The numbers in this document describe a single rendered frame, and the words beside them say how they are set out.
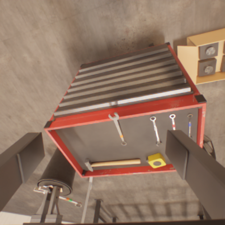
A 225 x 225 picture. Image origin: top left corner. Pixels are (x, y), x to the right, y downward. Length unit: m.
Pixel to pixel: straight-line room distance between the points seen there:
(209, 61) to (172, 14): 0.47
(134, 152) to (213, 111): 1.35
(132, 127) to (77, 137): 0.30
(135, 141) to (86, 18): 1.08
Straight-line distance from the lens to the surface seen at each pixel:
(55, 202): 0.60
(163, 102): 0.70
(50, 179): 2.08
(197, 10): 1.55
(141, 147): 0.89
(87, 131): 0.83
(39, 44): 1.72
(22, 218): 3.02
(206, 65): 1.53
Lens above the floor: 1.46
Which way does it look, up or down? 50 degrees down
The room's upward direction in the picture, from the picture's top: 172 degrees counter-clockwise
